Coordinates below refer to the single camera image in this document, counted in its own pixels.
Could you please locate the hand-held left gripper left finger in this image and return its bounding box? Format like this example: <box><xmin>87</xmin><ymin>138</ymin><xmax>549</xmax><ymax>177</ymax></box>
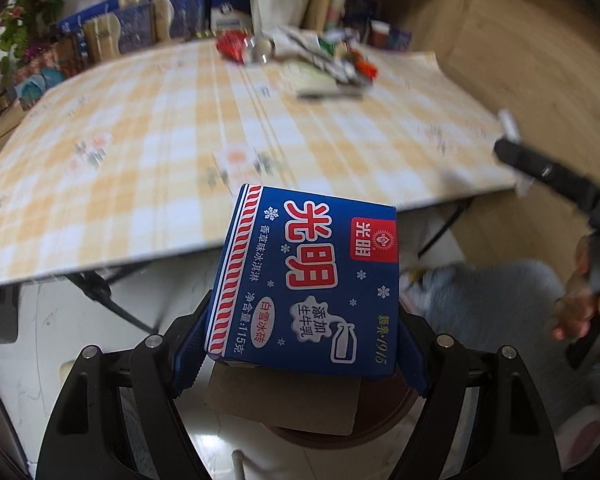
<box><xmin>39</xmin><ymin>292</ymin><xmax>217</xmax><ymax>480</ymax></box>

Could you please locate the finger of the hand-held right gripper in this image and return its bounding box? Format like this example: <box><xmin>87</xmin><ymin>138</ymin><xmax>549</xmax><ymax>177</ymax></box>
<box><xmin>495</xmin><ymin>137</ymin><xmax>600</xmax><ymax>217</ymax></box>

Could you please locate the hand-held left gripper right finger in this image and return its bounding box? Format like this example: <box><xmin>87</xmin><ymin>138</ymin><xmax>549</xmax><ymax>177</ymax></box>
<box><xmin>396</xmin><ymin>305</ymin><xmax>563</xmax><ymax>480</ymax></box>

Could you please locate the white wrapper scrap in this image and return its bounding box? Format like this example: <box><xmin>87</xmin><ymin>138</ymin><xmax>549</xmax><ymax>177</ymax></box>
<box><xmin>497</xmin><ymin>109</ymin><xmax>522</xmax><ymax>142</ymax></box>

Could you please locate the brown plastic bin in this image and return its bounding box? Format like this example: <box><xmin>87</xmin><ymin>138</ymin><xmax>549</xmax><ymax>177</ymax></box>
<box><xmin>267</xmin><ymin>375</ymin><xmax>423</xmax><ymax>455</ymax></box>

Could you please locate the blue ice cream carton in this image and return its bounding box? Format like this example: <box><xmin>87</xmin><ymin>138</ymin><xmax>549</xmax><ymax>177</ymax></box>
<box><xmin>204</xmin><ymin>184</ymin><xmax>398</xmax><ymax>378</ymax></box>

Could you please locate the person's right hand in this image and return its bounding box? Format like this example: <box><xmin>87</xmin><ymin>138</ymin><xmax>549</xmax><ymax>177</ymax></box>
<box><xmin>550</xmin><ymin>234</ymin><xmax>600</xmax><ymax>342</ymax></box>

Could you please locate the black folding table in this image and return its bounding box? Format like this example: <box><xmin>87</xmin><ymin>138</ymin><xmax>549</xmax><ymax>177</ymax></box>
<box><xmin>62</xmin><ymin>195</ymin><xmax>476</xmax><ymax>333</ymax></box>

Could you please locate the small blue box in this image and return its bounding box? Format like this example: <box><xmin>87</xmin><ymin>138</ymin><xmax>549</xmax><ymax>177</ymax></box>
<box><xmin>389</xmin><ymin>24</ymin><xmax>413</xmax><ymax>52</ymax></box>

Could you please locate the folding table, plaid cloth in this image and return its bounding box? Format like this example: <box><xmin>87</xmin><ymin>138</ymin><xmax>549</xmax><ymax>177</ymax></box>
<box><xmin>0</xmin><ymin>35</ymin><xmax>521</xmax><ymax>291</ymax></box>

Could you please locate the pile of torn white packets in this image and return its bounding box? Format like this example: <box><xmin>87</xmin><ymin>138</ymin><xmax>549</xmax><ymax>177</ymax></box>
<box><xmin>267</xmin><ymin>25</ymin><xmax>381</xmax><ymax>86</ymax></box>

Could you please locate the stack of pastel paper cups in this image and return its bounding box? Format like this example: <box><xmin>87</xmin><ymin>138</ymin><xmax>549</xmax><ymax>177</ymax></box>
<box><xmin>325</xmin><ymin>0</ymin><xmax>351</xmax><ymax>31</ymax></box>

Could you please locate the teal shell print box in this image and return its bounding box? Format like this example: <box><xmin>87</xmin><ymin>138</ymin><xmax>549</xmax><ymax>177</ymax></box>
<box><xmin>17</xmin><ymin>67</ymin><xmax>70</xmax><ymax>109</ymax></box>

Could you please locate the red foil wrapper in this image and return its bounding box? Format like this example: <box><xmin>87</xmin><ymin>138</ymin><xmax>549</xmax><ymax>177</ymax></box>
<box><xmin>216</xmin><ymin>30</ymin><xmax>251</xmax><ymax>63</ymax></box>

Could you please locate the white faceted vase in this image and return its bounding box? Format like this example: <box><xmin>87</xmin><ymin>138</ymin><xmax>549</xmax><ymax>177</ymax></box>
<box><xmin>249</xmin><ymin>0</ymin><xmax>313</xmax><ymax>38</ymax></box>

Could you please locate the blue white supplement box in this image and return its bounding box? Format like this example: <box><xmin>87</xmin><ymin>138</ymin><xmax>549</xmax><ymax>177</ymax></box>
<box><xmin>210</xmin><ymin>0</ymin><xmax>253</xmax><ymax>31</ymax></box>

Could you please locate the pink blossom plant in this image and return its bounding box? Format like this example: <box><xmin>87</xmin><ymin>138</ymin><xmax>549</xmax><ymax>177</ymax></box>
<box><xmin>0</xmin><ymin>0</ymin><xmax>111</xmax><ymax>66</ymax></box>

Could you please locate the blue gift box with handle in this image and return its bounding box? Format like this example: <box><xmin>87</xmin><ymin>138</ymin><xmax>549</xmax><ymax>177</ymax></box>
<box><xmin>57</xmin><ymin>0</ymin><xmax>121</xmax><ymax>33</ymax></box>

